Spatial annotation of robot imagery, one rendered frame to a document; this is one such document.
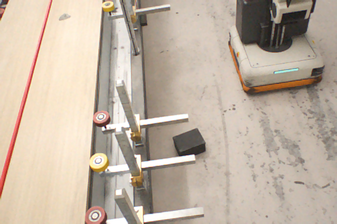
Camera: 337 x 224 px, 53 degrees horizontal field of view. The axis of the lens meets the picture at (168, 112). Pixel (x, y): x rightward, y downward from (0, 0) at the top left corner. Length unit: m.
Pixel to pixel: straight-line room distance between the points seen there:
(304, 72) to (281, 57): 0.21
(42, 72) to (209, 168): 1.28
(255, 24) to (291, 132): 0.87
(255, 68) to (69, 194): 1.76
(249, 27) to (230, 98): 0.58
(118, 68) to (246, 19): 1.07
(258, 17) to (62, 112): 1.68
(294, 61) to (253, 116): 0.52
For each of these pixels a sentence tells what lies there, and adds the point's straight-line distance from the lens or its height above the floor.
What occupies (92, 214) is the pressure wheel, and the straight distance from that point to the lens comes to 1.39.
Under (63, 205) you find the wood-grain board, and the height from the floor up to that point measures 0.90.
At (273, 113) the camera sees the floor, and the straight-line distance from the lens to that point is 2.76.
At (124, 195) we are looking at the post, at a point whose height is 1.13.
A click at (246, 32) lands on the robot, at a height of 0.41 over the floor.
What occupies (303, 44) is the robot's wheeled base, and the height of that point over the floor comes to 0.28.
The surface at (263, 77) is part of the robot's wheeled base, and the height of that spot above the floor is 0.22.
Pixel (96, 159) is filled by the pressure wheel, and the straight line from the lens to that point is 1.50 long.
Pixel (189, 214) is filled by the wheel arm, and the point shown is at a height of 0.82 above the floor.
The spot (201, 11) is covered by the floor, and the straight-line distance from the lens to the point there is 3.83.
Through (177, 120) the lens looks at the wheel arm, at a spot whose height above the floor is 0.81.
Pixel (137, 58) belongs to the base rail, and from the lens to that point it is 2.23.
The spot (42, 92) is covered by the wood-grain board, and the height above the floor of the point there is 0.90.
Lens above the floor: 2.10
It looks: 49 degrees down
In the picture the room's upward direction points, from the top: 11 degrees counter-clockwise
